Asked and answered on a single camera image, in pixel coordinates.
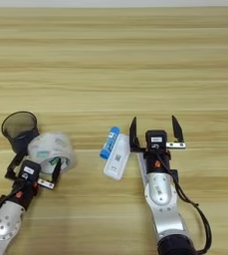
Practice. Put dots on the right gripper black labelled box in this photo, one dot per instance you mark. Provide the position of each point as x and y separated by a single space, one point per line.
156 136

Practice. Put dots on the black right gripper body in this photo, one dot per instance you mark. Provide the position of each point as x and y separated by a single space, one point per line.
157 162

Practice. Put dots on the white plastic case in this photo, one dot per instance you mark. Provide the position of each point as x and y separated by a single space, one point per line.
117 159

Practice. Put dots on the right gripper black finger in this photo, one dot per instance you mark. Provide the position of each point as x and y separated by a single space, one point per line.
133 136
178 131

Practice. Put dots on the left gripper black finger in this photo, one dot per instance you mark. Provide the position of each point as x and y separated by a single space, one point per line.
56 172
14 166

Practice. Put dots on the clear packing tape roll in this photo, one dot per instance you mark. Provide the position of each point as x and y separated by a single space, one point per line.
49 146

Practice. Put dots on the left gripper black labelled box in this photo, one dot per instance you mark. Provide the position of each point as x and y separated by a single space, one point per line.
29 171

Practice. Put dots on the black mesh pen cup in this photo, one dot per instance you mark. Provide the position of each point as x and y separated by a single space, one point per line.
19 127

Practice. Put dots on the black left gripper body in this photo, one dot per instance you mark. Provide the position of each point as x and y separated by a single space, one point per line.
25 194

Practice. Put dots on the blue glue stick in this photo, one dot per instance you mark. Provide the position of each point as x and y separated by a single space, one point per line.
109 142

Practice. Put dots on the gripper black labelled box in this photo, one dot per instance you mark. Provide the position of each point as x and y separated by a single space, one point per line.
29 171
156 136

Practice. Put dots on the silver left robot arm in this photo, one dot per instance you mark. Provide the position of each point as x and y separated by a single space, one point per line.
4 225

